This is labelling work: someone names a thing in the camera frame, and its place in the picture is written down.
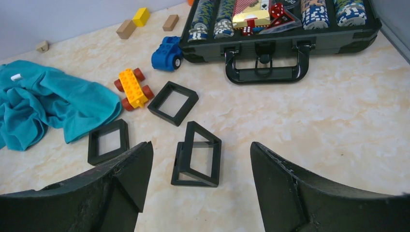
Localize tan wooden block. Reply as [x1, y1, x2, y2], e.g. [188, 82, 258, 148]
[116, 19, 136, 40]
[162, 14, 179, 31]

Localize white garment tag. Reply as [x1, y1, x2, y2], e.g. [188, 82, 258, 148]
[10, 73, 22, 81]

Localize black square frame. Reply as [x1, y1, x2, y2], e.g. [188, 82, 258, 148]
[148, 81, 199, 127]
[88, 119, 130, 166]

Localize small beige letter cube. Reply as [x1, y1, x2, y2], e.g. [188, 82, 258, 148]
[36, 41, 49, 53]

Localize black square frame far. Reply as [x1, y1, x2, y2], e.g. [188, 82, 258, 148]
[148, 81, 199, 127]

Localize tan wooden block right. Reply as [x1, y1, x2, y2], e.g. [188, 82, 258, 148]
[162, 14, 179, 31]

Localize yellow wooden block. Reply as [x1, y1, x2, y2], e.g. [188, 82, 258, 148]
[132, 8, 150, 27]

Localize blue toy car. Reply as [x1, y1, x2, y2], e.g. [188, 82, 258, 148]
[151, 36, 183, 72]

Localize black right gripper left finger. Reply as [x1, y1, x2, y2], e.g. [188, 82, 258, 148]
[0, 142, 153, 232]

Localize teal garment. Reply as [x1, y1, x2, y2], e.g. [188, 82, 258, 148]
[0, 60, 122, 151]

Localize black poker chip case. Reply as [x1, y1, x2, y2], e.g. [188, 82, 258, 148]
[179, 0, 382, 85]

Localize yellow toy car red wheels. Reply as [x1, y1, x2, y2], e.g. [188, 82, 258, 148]
[114, 68, 155, 111]

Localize black square frame left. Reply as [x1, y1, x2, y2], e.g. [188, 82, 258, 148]
[88, 119, 130, 166]

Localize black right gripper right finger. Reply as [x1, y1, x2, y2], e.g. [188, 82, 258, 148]
[250, 142, 410, 232]

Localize tan wooden block left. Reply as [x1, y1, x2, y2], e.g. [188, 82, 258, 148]
[116, 19, 136, 40]

